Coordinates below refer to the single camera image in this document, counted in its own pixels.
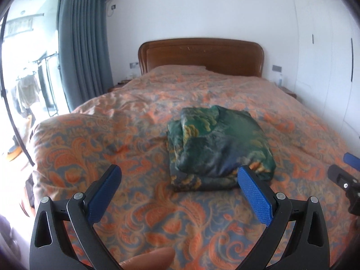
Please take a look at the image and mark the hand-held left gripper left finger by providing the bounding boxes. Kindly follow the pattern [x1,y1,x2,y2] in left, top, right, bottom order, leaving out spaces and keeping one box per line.
[29,164,123,270]

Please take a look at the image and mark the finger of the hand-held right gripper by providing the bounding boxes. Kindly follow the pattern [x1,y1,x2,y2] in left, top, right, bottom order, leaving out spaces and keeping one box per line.
[344,152,360,173]
[328,164,360,216]

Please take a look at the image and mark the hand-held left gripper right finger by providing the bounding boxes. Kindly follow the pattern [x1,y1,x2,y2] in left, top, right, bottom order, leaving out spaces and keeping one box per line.
[237,165,330,270]

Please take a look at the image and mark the green printed jacket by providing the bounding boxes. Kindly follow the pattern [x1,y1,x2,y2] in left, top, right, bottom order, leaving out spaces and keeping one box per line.
[166,105,277,193]

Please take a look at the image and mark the hanging clothes outside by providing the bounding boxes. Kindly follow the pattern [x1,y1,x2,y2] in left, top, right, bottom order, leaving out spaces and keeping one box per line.
[15,72,42,116]

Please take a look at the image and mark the person's left hand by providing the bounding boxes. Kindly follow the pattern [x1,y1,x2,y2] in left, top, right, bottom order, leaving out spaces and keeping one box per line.
[118,247,175,270]

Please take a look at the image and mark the orange floral quilt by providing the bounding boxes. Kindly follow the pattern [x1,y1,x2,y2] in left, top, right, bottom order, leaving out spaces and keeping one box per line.
[28,65,360,270]

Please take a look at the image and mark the wooden nightstand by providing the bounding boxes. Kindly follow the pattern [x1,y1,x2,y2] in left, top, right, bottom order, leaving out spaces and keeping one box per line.
[277,86,298,99]
[108,79,133,93]

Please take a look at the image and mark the white wardrobe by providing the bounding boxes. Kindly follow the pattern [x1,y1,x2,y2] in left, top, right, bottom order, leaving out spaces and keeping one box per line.
[290,0,360,140]

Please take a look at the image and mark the floral pillow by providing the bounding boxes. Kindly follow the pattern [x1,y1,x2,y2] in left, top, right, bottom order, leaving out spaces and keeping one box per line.
[152,64,208,74]

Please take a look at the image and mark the wooden headboard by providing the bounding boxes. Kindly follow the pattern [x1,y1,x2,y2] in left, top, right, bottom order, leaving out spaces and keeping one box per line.
[138,38,265,78]

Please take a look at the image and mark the grey-blue curtain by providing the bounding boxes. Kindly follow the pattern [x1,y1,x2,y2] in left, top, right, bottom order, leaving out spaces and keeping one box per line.
[58,0,114,112]

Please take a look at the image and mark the long black cable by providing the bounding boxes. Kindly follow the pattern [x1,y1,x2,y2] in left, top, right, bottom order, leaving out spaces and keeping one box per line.
[0,13,35,167]

